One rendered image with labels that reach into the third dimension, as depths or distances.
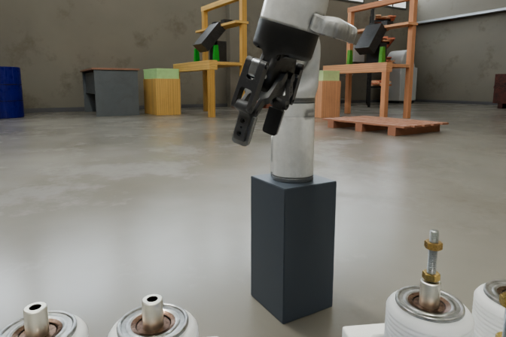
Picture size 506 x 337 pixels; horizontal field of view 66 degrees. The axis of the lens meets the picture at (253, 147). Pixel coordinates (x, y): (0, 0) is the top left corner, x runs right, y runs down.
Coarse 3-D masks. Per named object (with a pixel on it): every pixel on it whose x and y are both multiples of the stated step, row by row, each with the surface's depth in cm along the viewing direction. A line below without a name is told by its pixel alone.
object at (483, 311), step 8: (480, 288) 50; (480, 296) 49; (480, 304) 48; (488, 304) 47; (496, 304) 46; (472, 312) 50; (480, 312) 48; (488, 312) 47; (496, 312) 46; (480, 320) 48; (488, 320) 47; (496, 320) 46; (480, 328) 48; (488, 328) 47; (496, 328) 46; (480, 336) 48; (488, 336) 47
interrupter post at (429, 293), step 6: (420, 282) 46; (426, 282) 46; (438, 282) 46; (420, 288) 46; (426, 288) 45; (432, 288) 45; (438, 288) 45; (420, 294) 46; (426, 294) 45; (432, 294) 45; (438, 294) 45; (420, 300) 46; (426, 300) 45; (432, 300) 45; (438, 300) 45; (426, 306) 46; (432, 306) 45; (438, 306) 46
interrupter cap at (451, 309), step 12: (408, 288) 49; (396, 300) 47; (408, 300) 47; (444, 300) 47; (456, 300) 47; (408, 312) 44; (420, 312) 44; (432, 312) 44; (444, 312) 44; (456, 312) 44
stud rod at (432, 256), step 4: (432, 232) 45; (436, 232) 45; (432, 236) 45; (436, 236) 45; (432, 240) 45; (436, 240) 45; (428, 252) 46; (432, 252) 45; (436, 252) 45; (428, 256) 46; (432, 256) 45; (436, 256) 45; (428, 260) 45; (432, 260) 45; (436, 260) 45; (428, 264) 46; (432, 264) 45; (436, 264) 45; (428, 268) 46; (432, 268) 45; (436, 268) 45; (428, 272) 46; (432, 272) 45
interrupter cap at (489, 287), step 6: (486, 282) 51; (492, 282) 51; (498, 282) 51; (504, 282) 51; (486, 288) 49; (492, 288) 49; (498, 288) 50; (504, 288) 50; (486, 294) 48; (492, 294) 48; (498, 294) 48; (492, 300) 47; (498, 300) 46
